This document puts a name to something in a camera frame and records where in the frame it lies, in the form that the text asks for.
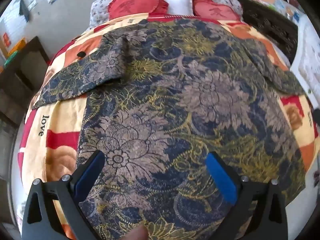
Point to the dark wooden nightstand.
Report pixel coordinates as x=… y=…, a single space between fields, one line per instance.
x=22 y=77

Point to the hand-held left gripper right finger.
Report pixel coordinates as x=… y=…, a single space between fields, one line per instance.
x=221 y=177

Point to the orange red printed blanket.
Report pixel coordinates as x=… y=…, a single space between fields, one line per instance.
x=62 y=110

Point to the dark floral patterned blouse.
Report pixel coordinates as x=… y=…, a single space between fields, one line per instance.
x=175 y=92

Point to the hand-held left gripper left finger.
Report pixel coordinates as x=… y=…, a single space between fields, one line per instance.
x=90 y=173

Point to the orange and green boxes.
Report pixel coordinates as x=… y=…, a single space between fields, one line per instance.
x=15 y=51

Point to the white pillow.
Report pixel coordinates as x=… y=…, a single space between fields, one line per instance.
x=177 y=3

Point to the dark carved wooden cabinet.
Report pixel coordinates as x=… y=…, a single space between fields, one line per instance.
x=270 y=27

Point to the person's left hand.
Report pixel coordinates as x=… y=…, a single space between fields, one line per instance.
x=137 y=233

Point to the pile of colourful packets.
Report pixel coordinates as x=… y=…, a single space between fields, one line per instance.
x=277 y=3

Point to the red heart pillow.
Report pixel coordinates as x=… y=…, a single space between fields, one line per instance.
x=132 y=6
x=215 y=11

